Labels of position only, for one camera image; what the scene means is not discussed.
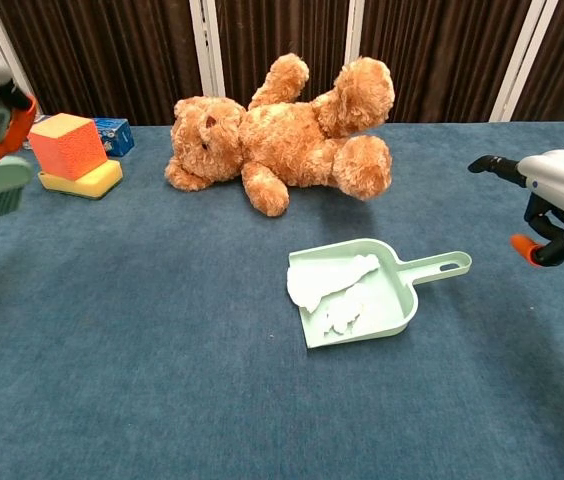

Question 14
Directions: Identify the mint green dustpan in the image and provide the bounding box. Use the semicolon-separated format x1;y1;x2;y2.
287;238;473;350

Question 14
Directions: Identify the white paper piece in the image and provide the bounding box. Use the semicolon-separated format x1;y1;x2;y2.
324;282;381;336

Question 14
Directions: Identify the orange yellow sponge block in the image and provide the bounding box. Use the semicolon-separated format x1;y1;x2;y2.
27;112;109;181

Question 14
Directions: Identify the blue cardboard box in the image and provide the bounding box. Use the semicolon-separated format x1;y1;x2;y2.
92;117;136;158

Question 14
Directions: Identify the flat yellow sponge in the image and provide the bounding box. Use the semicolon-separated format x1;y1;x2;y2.
37;159;125;200

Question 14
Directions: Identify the brown teddy bear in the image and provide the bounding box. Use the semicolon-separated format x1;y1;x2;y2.
164;53;396;218

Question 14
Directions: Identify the blue felt table mat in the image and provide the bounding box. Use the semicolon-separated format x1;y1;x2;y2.
0;119;564;480

